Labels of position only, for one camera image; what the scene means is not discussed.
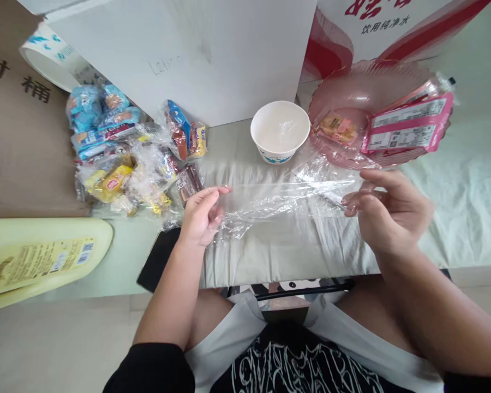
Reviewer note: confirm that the white printed tape roll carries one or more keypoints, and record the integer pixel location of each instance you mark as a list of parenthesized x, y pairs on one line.
[(45, 53)]

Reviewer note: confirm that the grey cloth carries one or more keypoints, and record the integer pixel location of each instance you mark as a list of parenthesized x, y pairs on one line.
[(286, 254)]

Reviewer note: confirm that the pile of wrapped snacks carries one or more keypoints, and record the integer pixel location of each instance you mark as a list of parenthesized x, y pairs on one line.
[(114, 163)]

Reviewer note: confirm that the clear plastic wrap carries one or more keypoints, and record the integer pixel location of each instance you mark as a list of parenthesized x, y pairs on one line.
[(282, 200)]

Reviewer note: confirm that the white paper cup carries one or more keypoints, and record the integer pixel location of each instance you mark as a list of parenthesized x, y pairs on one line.
[(280, 131)]

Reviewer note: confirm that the person's left fingers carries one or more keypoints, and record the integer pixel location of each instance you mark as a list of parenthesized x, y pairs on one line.
[(217, 221)]

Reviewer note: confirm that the brown chocolate snack packet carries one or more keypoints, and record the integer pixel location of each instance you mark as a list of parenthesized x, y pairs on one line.
[(188, 182)]

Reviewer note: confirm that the person's body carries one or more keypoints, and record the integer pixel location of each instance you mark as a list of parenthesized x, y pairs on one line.
[(311, 360)]

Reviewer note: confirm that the yellow plastic container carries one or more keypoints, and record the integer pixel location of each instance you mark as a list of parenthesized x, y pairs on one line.
[(37, 258)]

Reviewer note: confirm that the person's left hand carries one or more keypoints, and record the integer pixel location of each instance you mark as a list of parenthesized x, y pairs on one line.
[(196, 221)]

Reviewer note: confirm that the person's right fingers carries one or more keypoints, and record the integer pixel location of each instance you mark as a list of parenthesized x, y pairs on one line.
[(362, 196)]

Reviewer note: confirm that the pink glass plate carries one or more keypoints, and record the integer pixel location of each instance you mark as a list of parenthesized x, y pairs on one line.
[(352, 94)]

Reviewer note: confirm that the small yellow pink snack packet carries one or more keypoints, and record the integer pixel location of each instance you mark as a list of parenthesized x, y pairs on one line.
[(337, 127)]

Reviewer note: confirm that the red and white carton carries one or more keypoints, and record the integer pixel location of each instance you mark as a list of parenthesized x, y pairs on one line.
[(364, 28)]

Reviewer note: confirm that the person's left thumb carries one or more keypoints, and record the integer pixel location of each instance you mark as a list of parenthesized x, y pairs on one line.
[(215, 191)]

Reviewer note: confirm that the brown cardboard carton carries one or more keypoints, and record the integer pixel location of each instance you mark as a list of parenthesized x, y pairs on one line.
[(20, 143)]

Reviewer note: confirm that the large white box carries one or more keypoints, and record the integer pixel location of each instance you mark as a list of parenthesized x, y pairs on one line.
[(196, 57)]

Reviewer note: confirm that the person's right hand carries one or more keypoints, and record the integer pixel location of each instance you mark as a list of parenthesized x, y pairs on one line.
[(397, 213)]

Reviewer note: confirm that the black phone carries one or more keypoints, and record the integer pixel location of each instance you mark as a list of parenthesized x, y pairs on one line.
[(159, 260)]

